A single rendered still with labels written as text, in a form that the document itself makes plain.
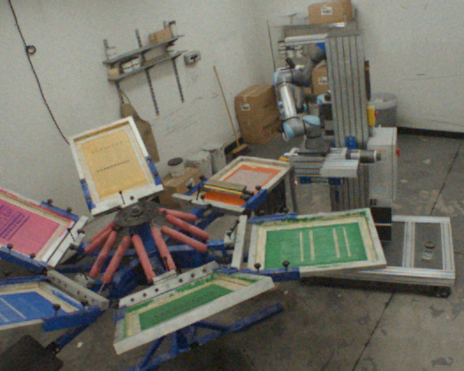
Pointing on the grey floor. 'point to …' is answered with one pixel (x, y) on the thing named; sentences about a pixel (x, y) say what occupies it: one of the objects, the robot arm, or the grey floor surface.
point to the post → (292, 189)
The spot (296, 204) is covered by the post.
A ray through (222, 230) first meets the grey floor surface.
